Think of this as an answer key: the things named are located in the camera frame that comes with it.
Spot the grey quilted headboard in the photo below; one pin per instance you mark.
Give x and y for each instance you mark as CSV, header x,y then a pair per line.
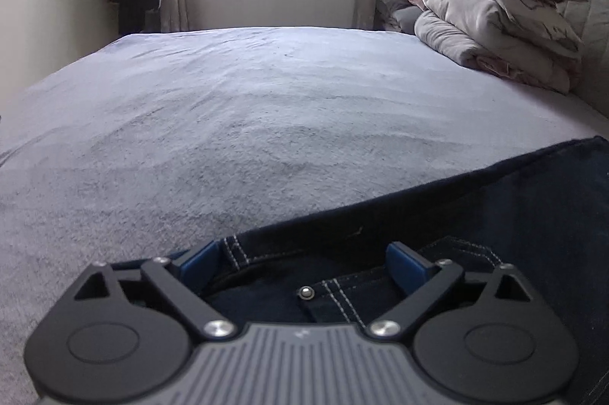
x,y
590,22

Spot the dark blue jeans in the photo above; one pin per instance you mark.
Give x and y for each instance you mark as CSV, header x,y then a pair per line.
x,y
528,325

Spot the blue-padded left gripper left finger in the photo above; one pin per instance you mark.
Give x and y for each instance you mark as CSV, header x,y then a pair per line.
x,y
179,282

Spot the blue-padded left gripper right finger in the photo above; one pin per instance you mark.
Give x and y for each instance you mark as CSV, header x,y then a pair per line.
x,y
426,285

